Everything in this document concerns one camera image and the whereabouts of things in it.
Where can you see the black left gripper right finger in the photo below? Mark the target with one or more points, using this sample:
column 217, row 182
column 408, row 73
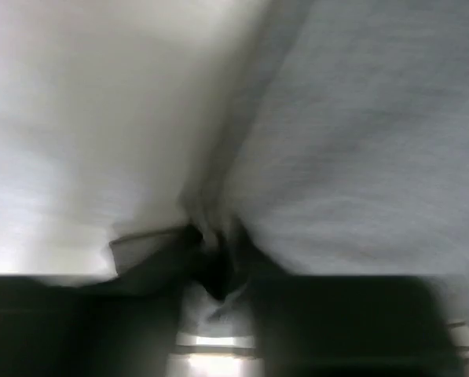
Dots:
column 339, row 325

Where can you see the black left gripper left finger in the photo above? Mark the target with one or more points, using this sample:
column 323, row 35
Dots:
column 126, row 326

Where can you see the grey drawstring shorts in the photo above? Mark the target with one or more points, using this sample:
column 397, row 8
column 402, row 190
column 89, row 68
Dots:
column 346, row 149

